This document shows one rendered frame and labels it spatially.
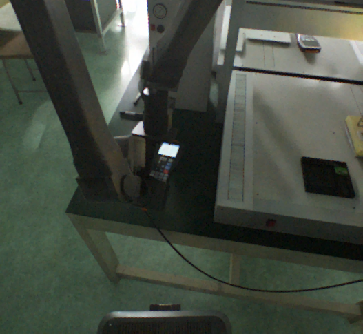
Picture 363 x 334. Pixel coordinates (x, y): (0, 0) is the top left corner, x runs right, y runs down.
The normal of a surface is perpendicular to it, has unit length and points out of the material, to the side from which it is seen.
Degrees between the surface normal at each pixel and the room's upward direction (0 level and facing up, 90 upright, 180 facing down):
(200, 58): 90
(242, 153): 0
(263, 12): 90
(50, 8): 72
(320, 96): 0
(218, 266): 0
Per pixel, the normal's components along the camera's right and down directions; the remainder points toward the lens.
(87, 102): 0.94, -0.04
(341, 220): 0.01, -0.65
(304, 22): -0.17, 0.75
